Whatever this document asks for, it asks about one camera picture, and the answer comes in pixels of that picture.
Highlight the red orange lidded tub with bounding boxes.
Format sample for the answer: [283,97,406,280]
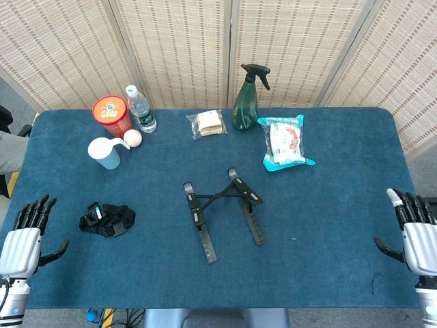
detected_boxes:
[91,94,134,139]

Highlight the black strap bundle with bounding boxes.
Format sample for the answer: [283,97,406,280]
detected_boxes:
[79,202,137,238]

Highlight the black office chair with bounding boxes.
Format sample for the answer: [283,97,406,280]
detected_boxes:
[0,105,33,138]

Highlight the peach coloured ball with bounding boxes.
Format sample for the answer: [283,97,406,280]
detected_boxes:
[123,128,143,149]

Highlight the teal snack package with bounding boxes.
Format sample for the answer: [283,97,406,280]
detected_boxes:
[257,114,317,173]

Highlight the black floor cables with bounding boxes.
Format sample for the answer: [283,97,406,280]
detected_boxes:
[97,308,146,328]

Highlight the clear plastic water bottle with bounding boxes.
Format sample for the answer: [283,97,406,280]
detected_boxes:
[125,84,158,134]

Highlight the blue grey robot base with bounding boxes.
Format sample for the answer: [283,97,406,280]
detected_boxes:
[142,308,290,328]

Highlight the plastic wrapped sandwich cake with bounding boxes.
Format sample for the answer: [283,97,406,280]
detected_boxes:
[186,109,229,141]

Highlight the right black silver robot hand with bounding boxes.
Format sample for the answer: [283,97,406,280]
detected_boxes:
[373,187,437,278]

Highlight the bamboo folding screen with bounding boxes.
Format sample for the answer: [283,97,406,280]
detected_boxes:
[0,0,437,161]

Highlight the green spray bottle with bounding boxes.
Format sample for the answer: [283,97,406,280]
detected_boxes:
[231,63,272,132]

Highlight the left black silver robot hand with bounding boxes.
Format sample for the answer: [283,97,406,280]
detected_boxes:
[0,193,70,278]

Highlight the light blue handled cup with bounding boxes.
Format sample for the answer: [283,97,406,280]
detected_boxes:
[87,137,132,171]

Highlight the black folding laptop stand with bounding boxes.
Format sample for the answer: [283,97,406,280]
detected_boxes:
[182,166,266,264]

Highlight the blue table cloth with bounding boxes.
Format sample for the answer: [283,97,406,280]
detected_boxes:
[0,107,424,310]

